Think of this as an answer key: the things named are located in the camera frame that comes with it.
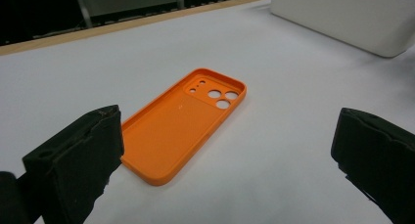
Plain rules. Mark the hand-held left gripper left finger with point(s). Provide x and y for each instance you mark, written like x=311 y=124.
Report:
x=75 y=165

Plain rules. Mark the orange phone case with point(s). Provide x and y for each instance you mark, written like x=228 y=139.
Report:
x=176 y=132

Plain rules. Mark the white table mat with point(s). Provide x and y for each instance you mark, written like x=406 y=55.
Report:
x=261 y=152

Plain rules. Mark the white plastic bin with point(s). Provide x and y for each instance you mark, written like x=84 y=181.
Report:
x=342 y=15

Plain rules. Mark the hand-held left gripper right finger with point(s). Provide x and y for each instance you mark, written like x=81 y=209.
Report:
x=378 y=158

